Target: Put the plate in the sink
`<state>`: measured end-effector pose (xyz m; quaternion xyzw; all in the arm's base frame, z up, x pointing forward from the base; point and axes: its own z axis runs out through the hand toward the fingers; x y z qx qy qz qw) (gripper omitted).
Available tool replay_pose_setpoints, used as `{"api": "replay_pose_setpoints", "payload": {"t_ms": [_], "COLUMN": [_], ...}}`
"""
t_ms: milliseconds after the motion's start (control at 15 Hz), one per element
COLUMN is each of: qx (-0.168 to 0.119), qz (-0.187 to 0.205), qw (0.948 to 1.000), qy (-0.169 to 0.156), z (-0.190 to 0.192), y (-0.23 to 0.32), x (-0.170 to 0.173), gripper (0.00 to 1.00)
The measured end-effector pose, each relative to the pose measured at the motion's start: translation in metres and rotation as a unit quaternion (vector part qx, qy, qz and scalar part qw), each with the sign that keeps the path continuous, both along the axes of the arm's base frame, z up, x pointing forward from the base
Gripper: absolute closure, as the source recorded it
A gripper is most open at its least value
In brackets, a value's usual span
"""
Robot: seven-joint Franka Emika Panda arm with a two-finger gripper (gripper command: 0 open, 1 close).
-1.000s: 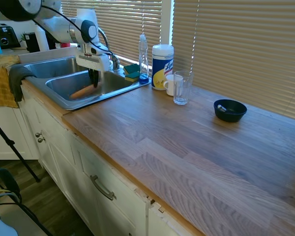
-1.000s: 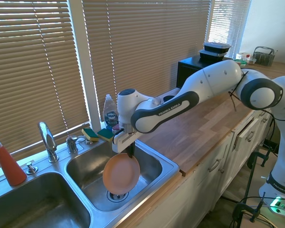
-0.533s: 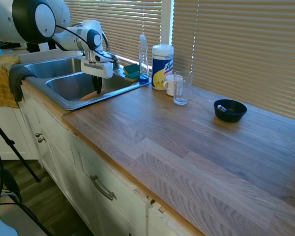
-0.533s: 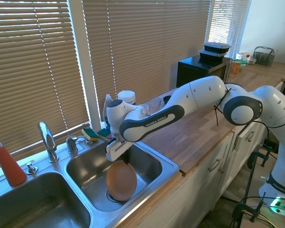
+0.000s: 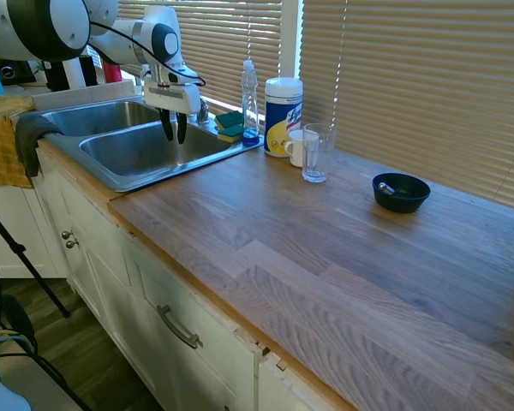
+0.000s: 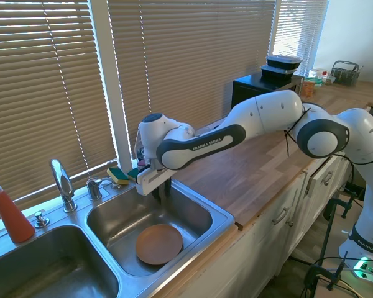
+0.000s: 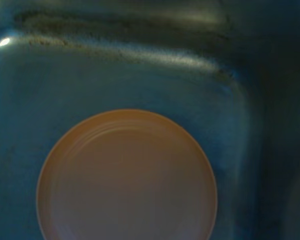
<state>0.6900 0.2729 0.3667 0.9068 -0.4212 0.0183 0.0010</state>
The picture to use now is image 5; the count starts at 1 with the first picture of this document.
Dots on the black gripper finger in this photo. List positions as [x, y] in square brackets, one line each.
[182, 128]
[167, 125]

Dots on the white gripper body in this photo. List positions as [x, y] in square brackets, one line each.
[171, 97]

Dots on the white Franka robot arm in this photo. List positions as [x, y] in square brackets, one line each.
[38, 25]

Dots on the stainless steel double sink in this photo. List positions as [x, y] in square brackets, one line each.
[128, 154]

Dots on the white ceramic mug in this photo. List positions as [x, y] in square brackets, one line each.
[295, 150]

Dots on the green yellow sponge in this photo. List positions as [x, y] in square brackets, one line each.
[230, 134]
[228, 119]

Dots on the red bottle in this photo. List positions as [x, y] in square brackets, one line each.
[112, 72]

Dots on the clear dish soap bottle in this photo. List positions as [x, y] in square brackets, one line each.
[250, 107]

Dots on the narrow beige window blind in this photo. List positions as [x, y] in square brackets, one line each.
[235, 47]

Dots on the Lysol wipes canister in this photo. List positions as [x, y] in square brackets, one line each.
[282, 115]

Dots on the black countertop appliance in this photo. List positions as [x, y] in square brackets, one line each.
[55, 77]

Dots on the clear drinking glass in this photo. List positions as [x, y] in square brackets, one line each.
[319, 154]

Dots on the grey cloth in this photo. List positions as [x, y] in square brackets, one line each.
[28, 137]

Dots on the round metal cabinet knob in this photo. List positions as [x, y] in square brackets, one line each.
[72, 244]
[67, 234]

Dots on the black silver toaster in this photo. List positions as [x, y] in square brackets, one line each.
[15, 72]

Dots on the white kitchen cabinet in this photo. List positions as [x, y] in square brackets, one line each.
[124, 291]

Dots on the black tripod leg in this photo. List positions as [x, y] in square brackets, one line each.
[23, 257]

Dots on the small metal piece in bowl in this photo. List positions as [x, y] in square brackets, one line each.
[385, 187]

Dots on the dark blue bowl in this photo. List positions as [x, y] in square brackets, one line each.
[400, 194]

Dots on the black rounded stand part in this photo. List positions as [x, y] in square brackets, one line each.
[15, 314]

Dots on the wide beige window blind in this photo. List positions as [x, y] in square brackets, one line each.
[432, 85]

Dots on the white rounded object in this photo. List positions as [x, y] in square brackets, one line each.
[0, 396]

